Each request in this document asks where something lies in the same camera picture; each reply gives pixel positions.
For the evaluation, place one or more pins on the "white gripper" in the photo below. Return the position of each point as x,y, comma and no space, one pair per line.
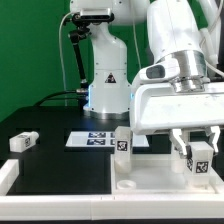
156,107

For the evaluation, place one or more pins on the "white square tabletop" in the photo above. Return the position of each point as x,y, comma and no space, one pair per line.
154,174

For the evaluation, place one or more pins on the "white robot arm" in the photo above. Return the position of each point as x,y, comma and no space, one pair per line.
173,36

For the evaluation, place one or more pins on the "white sheet with fiducial tags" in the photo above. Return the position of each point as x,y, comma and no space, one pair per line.
91,139

